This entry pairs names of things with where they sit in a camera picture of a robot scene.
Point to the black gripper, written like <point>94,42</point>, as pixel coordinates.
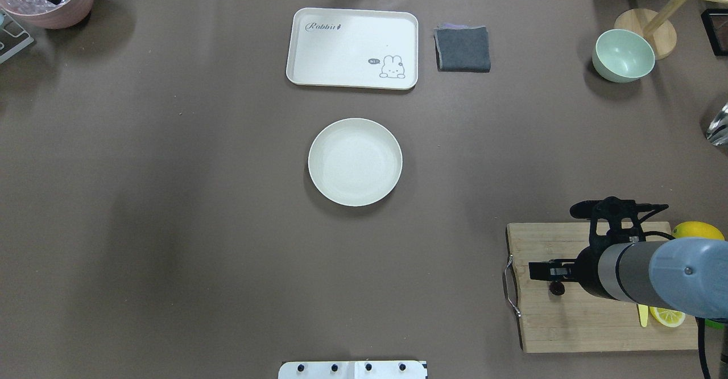
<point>587,271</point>

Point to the cream round plate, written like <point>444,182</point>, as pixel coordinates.
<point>355,162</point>

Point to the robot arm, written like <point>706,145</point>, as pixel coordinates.
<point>687,274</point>

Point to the cream rabbit tray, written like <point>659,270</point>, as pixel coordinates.
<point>353,48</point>

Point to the bamboo cutting board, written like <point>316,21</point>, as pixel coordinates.
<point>577,321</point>

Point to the yellow plastic knife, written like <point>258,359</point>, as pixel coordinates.
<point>643,315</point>

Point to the lemon half lower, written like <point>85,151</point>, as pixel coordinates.
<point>667,317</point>

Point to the whole yellow lemon upper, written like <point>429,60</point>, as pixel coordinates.
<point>697,229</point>

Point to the green lime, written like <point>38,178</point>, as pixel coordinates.
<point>714,324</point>

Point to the clear glass cup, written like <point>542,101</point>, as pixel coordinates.
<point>716,133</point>

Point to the mint green bowl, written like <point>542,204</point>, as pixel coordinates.
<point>622,56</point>

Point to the grey folded cloth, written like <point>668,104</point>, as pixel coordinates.
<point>462,48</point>

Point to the wooden cup stand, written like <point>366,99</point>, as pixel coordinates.
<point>655,27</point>

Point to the white cup rack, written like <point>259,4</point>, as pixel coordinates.
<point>14,37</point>

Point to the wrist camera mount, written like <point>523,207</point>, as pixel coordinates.
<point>614,221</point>

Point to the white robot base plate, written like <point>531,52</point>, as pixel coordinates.
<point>354,369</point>

